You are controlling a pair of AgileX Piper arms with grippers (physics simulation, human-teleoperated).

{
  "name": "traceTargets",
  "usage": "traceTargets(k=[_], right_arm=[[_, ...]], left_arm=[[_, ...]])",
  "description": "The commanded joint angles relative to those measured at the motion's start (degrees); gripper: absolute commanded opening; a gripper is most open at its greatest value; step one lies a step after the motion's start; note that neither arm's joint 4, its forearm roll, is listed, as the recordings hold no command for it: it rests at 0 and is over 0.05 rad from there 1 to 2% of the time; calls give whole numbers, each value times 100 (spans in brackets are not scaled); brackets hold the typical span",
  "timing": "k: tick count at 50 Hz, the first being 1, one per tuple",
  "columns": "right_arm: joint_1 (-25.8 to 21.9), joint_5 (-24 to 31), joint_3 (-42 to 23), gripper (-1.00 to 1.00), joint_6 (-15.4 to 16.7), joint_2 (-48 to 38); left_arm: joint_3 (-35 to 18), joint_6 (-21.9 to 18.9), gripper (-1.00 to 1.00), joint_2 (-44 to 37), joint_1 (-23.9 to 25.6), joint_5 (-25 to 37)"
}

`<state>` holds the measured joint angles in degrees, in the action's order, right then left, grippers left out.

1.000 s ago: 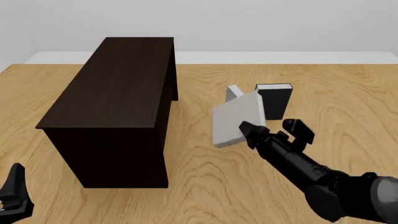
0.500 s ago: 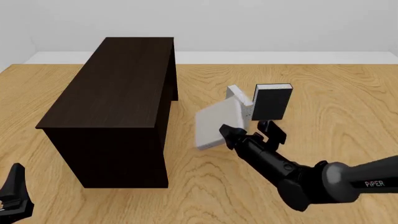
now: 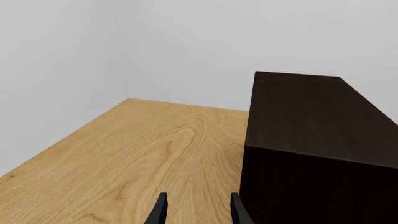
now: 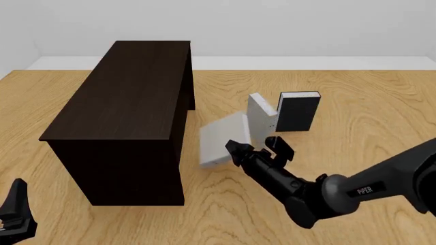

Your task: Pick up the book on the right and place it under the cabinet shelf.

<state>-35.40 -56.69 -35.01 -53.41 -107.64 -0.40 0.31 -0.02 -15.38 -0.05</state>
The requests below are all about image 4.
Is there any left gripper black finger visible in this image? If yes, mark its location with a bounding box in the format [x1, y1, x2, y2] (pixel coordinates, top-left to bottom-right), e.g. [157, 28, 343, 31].
[0, 178, 35, 223]

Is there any black book with white pages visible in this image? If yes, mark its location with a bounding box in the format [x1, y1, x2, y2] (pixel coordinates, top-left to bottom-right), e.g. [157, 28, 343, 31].
[275, 91, 322, 133]

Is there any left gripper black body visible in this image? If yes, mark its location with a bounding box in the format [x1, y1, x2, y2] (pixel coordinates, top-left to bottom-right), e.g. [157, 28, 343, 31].
[0, 214, 39, 241]

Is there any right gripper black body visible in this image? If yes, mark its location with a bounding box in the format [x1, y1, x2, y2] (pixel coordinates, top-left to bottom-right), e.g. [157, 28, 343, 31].
[238, 148, 287, 169]

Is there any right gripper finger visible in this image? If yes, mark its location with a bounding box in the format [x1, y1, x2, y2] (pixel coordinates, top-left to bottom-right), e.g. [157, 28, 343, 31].
[264, 135, 296, 162]
[225, 139, 256, 167]

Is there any dark wooden cabinet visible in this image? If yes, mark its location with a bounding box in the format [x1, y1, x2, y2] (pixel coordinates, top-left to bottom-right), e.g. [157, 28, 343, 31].
[38, 39, 196, 207]

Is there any white book with speckled cover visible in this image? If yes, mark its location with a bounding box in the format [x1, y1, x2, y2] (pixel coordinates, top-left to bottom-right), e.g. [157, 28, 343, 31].
[245, 92, 279, 151]

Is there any white book with plain cover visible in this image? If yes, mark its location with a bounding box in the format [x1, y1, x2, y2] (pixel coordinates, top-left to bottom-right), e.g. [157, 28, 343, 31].
[198, 112, 252, 169]

